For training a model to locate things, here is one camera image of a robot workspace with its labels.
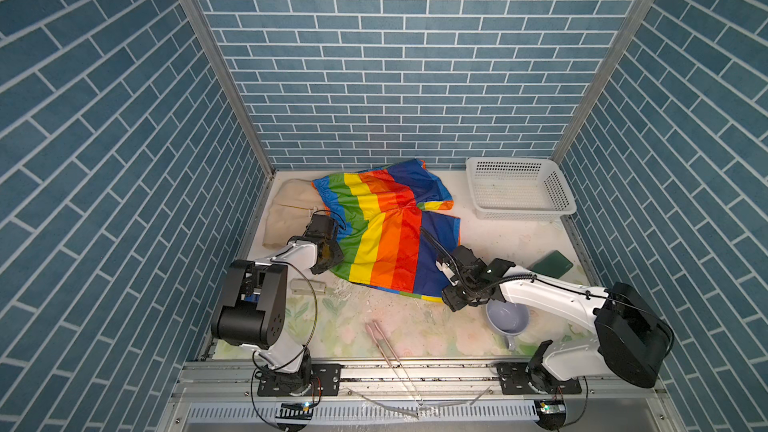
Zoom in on beige shorts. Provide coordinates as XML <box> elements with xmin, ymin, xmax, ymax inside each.
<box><xmin>262</xmin><ymin>179</ymin><xmax>325</xmax><ymax>249</ymax></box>

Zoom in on rainbow coloured shorts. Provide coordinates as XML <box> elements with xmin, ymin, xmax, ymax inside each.
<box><xmin>313</xmin><ymin>159</ymin><xmax>460</xmax><ymax>302</ymax></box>

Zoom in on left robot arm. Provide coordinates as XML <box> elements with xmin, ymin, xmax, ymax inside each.
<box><xmin>210</xmin><ymin>212</ymin><xmax>344</xmax><ymax>379</ymax></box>

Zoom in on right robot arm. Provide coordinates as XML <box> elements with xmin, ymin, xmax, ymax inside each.
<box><xmin>436</xmin><ymin>246</ymin><xmax>675</xmax><ymax>393</ymax></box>

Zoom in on lavender mug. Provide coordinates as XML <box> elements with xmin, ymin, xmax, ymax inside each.
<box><xmin>485</xmin><ymin>300</ymin><xmax>530</xmax><ymax>351</ymax></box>

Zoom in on clear plastic tube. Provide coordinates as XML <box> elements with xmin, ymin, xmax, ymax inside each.
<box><xmin>289</xmin><ymin>279</ymin><xmax>326</xmax><ymax>296</ymax></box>

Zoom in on white plastic basket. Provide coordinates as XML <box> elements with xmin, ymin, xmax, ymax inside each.
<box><xmin>466</xmin><ymin>157</ymin><xmax>577</xmax><ymax>222</ymax></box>

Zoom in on pink chopstick pair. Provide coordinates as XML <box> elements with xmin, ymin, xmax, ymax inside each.
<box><xmin>365</xmin><ymin>320</ymin><xmax>424</xmax><ymax>407</ymax></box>

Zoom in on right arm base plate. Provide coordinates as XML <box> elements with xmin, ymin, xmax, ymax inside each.
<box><xmin>494</xmin><ymin>361</ymin><xmax>582</xmax><ymax>396</ymax></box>

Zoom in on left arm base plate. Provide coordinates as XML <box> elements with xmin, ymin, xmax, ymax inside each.
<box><xmin>254</xmin><ymin>363</ymin><xmax>343</xmax><ymax>397</ymax></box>

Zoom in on aluminium front rail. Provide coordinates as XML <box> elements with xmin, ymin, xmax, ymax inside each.
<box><xmin>170</xmin><ymin>359</ymin><xmax>670</xmax><ymax>403</ymax></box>

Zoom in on white cable duct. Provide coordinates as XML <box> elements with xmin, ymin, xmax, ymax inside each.
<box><xmin>186</xmin><ymin>400</ymin><xmax>539</xmax><ymax>426</ymax></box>

